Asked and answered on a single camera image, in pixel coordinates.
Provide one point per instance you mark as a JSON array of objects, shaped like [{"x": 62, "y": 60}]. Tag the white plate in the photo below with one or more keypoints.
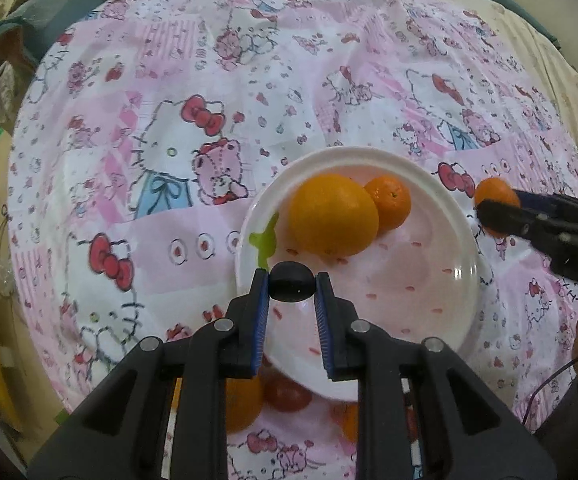
[{"x": 409, "y": 310}]

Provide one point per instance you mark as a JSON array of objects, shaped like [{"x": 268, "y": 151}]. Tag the dark purple grape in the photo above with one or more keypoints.
[{"x": 291, "y": 282}]

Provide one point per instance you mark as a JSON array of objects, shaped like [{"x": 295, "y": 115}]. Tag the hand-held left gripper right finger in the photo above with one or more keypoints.
[{"x": 323, "y": 320}]

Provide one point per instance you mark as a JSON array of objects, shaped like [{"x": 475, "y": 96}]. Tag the pink cartoon printed blanket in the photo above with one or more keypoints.
[{"x": 119, "y": 160}]

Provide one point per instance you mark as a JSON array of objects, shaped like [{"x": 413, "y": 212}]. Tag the large orange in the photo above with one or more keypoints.
[
  {"x": 244, "y": 405},
  {"x": 333, "y": 215}
]

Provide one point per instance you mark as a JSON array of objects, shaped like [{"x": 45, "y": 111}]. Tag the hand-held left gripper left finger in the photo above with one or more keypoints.
[{"x": 261, "y": 320}]

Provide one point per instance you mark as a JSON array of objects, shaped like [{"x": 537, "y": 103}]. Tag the blue cloth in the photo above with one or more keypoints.
[{"x": 44, "y": 15}]

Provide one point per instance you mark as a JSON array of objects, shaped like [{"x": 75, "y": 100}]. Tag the cream duvet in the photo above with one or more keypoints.
[{"x": 544, "y": 50}]

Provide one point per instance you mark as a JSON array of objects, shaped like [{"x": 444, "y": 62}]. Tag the small tangerine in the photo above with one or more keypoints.
[
  {"x": 494, "y": 191},
  {"x": 351, "y": 422},
  {"x": 391, "y": 200}
]

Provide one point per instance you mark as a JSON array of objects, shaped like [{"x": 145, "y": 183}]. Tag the red cherry tomato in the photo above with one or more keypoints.
[{"x": 286, "y": 394}]

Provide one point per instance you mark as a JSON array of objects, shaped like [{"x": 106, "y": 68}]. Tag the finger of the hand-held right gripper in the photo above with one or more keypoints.
[
  {"x": 509, "y": 220},
  {"x": 536, "y": 201}
]

